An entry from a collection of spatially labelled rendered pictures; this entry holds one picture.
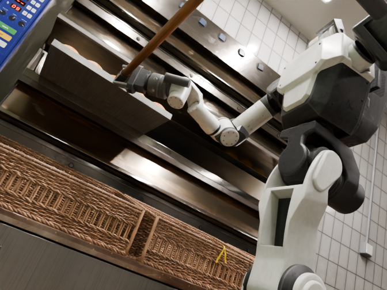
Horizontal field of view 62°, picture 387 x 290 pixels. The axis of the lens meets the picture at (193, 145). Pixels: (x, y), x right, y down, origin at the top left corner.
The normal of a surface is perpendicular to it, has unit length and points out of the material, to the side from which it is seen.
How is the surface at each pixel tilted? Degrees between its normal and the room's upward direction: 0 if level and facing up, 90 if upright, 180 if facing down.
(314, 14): 180
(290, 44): 90
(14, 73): 90
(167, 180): 70
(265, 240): 90
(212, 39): 90
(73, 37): 169
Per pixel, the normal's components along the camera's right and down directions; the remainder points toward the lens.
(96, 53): -0.22, 0.80
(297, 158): -0.79, -0.48
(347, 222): 0.51, -0.22
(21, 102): 0.59, -0.49
